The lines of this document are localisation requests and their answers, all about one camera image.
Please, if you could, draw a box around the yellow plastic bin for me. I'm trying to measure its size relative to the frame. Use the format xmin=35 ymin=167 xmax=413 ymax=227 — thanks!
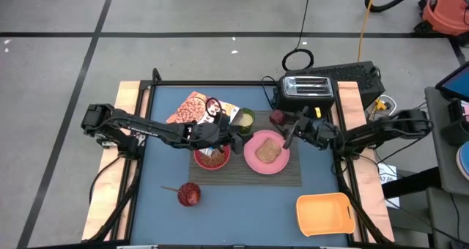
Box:
xmin=295 ymin=192 xmax=357 ymax=238

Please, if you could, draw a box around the black table frame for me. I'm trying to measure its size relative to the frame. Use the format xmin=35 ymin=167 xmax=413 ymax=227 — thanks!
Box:
xmin=84 ymin=67 xmax=396 ymax=249

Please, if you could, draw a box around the brown cereal heap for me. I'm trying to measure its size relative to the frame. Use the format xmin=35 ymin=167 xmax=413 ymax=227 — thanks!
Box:
xmin=199 ymin=150 xmax=227 ymax=168

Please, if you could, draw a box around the black coiled floor cable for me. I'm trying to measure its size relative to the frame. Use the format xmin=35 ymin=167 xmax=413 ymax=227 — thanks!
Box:
xmin=281 ymin=0 xmax=315 ymax=73

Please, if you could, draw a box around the brown toast slice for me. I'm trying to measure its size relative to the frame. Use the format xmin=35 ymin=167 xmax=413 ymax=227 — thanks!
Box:
xmin=254 ymin=137 xmax=283 ymax=165

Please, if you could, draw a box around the red ribbed bowl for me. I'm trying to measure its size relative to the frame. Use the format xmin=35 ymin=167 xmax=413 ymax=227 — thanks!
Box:
xmin=193 ymin=144 xmax=232 ymax=171

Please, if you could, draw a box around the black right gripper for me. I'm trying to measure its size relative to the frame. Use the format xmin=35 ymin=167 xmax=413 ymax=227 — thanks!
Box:
xmin=280 ymin=109 xmax=341 ymax=151

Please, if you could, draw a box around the orange shop vacuum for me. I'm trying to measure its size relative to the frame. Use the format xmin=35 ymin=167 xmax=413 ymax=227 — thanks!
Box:
xmin=413 ymin=0 xmax=469 ymax=47

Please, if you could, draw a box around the grey woven placemat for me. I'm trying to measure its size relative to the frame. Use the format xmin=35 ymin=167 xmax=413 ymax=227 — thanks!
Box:
xmin=188 ymin=110 xmax=303 ymax=187

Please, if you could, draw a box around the red faceted plastic cup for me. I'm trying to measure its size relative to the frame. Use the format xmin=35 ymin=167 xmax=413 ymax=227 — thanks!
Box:
xmin=177 ymin=182 xmax=202 ymax=208

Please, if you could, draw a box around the light wooden board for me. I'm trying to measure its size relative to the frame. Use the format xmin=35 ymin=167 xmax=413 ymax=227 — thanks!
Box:
xmin=81 ymin=81 xmax=148 ymax=242
xmin=336 ymin=81 xmax=396 ymax=243

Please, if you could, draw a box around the grey side cart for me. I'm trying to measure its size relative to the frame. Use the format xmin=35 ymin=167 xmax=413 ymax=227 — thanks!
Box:
xmin=424 ymin=86 xmax=469 ymax=249

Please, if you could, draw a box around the green faceted plastic cup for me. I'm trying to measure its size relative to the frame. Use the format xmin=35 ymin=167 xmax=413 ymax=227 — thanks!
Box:
xmin=237 ymin=107 xmax=256 ymax=135

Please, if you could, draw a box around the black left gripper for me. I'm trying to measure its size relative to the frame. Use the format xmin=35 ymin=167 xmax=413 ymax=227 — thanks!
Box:
xmin=188 ymin=113 xmax=245 ymax=155

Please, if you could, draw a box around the black and chrome toaster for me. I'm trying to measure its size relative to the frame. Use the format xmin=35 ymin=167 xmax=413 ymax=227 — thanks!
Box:
xmin=274 ymin=74 xmax=338 ymax=119

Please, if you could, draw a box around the dark red apple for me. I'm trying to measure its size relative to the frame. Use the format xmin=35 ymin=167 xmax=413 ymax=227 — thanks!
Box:
xmin=269 ymin=109 xmax=289 ymax=127

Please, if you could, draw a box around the tablet with blue screen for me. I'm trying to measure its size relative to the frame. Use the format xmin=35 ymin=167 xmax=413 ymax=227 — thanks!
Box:
xmin=435 ymin=61 xmax=469 ymax=104

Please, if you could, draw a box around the yellow extension cable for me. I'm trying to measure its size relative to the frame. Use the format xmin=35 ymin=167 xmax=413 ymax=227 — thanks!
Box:
xmin=357 ymin=0 xmax=380 ymax=64

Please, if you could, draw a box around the orange cereal box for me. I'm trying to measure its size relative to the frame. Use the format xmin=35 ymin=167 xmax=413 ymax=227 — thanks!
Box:
xmin=165 ymin=91 xmax=244 ymax=159

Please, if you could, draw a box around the blue round disc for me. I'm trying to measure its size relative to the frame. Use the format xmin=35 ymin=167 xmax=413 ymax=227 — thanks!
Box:
xmin=455 ymin=140 xmax=469 ymax=182

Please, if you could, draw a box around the white paper sheet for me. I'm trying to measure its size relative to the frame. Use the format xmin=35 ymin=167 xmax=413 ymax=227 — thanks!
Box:
xmin=376 ymin=162 xmax=402 ymax=209

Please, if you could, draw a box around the pink round plate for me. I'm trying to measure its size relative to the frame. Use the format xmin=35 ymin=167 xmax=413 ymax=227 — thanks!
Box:
xmin=243 ymin=130 xmax=291 ymax=176

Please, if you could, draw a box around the black computer case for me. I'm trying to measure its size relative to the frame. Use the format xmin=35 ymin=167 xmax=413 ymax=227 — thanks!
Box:
xmin=292 ymin=60 xmax=386 ymax=111

